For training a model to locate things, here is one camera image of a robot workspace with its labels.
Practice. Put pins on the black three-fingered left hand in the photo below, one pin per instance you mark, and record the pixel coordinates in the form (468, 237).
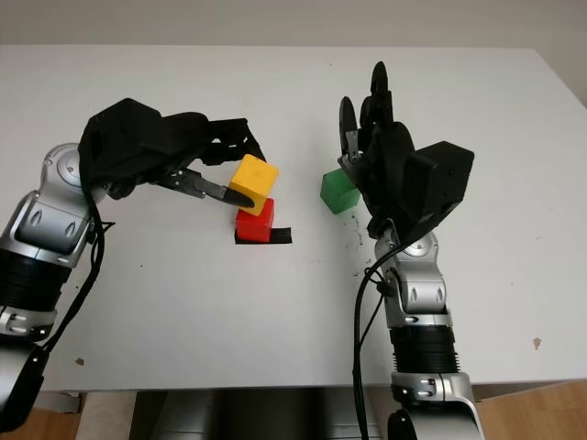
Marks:
(183, 137)

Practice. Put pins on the black three-fingered right hand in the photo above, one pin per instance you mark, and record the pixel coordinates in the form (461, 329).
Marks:
(390, 156)

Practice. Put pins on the green cube block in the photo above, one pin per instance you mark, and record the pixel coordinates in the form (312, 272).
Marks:
(337, 190)

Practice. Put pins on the yellow cube block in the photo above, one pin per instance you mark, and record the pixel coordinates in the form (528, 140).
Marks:
(254, 179)

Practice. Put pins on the red cube block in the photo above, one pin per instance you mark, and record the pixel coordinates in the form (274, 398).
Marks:
(254, 224)

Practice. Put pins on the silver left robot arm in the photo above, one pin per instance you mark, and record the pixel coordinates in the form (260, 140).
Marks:
(46, 220)

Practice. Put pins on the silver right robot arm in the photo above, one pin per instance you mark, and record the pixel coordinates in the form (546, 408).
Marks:
(419, 289)

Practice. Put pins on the black tape strip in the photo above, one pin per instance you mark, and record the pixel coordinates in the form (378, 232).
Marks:
(280, 235)

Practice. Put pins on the dark robot torso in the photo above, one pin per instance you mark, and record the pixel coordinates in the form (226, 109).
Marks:
(257, 414)

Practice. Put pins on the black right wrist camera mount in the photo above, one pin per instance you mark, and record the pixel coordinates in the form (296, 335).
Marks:
(440, 183)

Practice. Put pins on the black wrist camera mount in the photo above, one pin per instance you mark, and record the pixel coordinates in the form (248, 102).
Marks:
(119, 137)
(440, 183)

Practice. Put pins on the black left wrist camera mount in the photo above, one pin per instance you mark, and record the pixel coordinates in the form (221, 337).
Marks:
(119, 137)

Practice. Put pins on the grey metal table bracket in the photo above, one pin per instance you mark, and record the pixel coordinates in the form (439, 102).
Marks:
(66, 401)

